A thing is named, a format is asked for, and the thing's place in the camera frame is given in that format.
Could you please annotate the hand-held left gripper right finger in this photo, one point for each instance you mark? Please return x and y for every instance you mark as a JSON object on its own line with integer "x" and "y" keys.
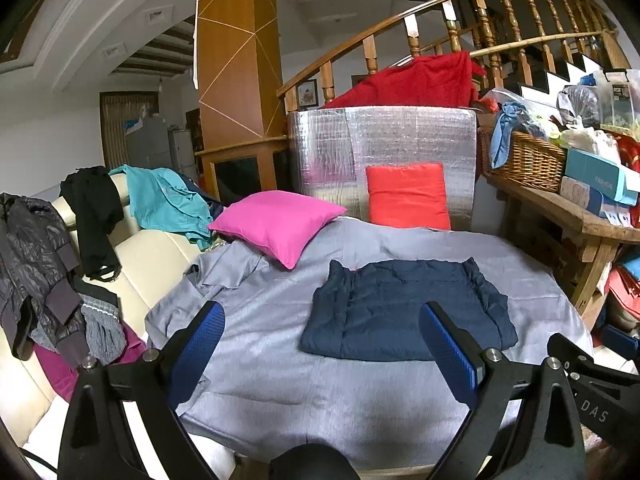
{"x": 447, "y": 345}

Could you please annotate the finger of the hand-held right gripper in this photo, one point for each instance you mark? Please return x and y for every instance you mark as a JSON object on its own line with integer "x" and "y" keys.
{"x": 567, "y": 352}

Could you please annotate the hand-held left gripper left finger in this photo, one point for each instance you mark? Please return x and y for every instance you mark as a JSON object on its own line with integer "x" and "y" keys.
{"x": 207, "y": 332}

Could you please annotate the navy blue puffer jacket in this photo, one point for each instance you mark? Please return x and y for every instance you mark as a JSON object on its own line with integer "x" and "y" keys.
{"x": 395, "y": 305}

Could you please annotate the red bag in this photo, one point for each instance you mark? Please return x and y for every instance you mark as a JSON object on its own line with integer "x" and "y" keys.
{"x": 622, "y": 295}

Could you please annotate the grey bed sheet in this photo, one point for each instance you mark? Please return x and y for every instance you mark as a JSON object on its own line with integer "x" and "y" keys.
{"x": 280, "y": 385}

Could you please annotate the cream leather sofa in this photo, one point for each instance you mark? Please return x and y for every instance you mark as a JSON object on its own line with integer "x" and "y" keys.
{"x": 145, "y": 260}

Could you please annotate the grey knit scarf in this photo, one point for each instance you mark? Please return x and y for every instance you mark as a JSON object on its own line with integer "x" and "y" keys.
{"x": 105, "y": 332}

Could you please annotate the pink pillow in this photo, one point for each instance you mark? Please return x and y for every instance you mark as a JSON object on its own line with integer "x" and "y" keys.
{"x": 280, "y": 222}

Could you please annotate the teal garment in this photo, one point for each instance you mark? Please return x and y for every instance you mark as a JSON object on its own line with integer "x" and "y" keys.
{"x": 160, "y": 195}

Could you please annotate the wooden side table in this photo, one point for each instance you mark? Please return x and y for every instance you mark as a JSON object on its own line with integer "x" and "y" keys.
{"x": 550, "y": 205}

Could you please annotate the red pillow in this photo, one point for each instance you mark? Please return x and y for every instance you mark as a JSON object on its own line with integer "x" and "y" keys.
{"x": 407, "y": 195}

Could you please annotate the magenta cloth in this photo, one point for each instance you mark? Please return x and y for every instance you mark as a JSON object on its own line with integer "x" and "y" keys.
{"x": 55, "y": 370}

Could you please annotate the white and blue box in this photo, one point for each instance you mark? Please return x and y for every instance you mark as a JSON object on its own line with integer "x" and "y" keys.
{"x": 575, "y": 190}

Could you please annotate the wooden low cabinet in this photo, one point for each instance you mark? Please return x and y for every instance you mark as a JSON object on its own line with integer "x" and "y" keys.
{"x": 237, "y": 172}

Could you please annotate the black garment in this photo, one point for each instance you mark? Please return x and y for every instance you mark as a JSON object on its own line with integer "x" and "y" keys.
{"x": 92, "y": 215}

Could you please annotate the teal cardboard box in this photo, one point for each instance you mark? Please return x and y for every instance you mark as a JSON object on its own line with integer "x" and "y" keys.
{"x": 595, "y": 172}

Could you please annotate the dark grey puffer jacket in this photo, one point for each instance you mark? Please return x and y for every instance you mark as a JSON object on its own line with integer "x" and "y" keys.
{"x": 30, "y": 255}

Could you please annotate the wicker basket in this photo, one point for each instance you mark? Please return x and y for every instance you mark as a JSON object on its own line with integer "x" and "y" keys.
{"x": 525, "y": 162}

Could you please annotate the grey refrigerator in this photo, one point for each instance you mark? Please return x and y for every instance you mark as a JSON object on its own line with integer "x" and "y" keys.
{"x": 147, "y": 142}

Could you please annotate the white plastic bag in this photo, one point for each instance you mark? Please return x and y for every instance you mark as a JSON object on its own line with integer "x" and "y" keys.
{"x": 590, "y": 140}

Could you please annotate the silver foil insulation board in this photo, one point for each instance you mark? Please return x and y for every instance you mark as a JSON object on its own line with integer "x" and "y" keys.
{"x": 400, "y": 135}

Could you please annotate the light blue cloth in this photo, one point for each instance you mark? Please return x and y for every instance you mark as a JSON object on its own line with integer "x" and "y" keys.
{"x": 500, "y": 135}

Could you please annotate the brown bead curtain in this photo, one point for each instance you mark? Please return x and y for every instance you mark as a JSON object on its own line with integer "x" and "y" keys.
{"x": 112, "y": 125}

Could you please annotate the clear plastic bag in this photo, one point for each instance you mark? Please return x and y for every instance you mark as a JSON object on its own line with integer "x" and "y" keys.
{"x": 580, "y": 105}

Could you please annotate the clear plastic storage box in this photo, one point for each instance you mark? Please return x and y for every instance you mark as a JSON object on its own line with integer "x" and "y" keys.
{"x": 617, "y": 97}

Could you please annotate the red cloth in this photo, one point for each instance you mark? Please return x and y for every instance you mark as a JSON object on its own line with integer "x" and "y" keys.
{"x": 415, "y": 85}

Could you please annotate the wooden pillar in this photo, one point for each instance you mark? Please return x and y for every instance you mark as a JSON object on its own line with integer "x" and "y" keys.
{"x": 235, "y": 60}

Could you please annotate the wooden stair railing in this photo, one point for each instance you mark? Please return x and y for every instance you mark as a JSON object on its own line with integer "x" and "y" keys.
{"x": 371, "y": 52}

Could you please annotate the small picture frame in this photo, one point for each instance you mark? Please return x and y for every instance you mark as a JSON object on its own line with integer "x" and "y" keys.
{"x": 307, "y": 94}

